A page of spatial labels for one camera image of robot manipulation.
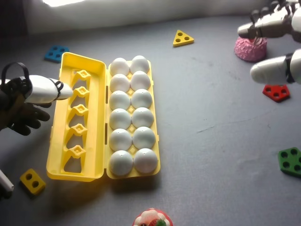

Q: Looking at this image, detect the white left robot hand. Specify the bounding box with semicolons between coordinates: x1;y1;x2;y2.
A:
0;75;73;137

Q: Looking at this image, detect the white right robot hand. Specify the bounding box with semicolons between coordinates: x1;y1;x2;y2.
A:
237;0;301;85

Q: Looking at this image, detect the yellow egg carton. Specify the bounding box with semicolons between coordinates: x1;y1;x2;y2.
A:
46;52;161;183

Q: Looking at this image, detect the white toy egg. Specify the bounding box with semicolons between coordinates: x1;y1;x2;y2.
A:
131;107;155;128
109;108;132;129
110;57;130;76
109;90;132;111
130;70;151;91
130;55;151;74
109;74;131;93
130;89;153;109
133;148;158;174
109;128;133;151
109;149;134;176
132;126;157;150

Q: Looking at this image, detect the red pentagon holed block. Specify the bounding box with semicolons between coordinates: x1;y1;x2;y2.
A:
262;84;291;104

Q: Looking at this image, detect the pink toy cake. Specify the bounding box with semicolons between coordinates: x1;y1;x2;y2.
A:
234;35;268;63

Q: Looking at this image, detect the blue square holed block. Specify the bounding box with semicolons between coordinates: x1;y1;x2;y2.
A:
44;45;70;64

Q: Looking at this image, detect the green pentagon holed block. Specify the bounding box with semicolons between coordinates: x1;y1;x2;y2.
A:
277;147;301;178

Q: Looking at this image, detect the grey table cloth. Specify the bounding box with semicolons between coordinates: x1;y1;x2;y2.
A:
0;14;301;226

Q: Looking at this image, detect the yellow square holed block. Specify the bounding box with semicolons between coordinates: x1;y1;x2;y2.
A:
19;168;47;196

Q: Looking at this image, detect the yellow triangle holed block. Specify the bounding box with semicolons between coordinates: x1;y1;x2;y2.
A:
173;29;195;48

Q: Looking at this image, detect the strawberry toy cake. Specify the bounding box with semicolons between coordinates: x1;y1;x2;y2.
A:
132;207;174;226

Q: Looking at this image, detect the black cable loop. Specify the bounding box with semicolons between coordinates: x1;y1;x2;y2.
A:
1;62;30;83

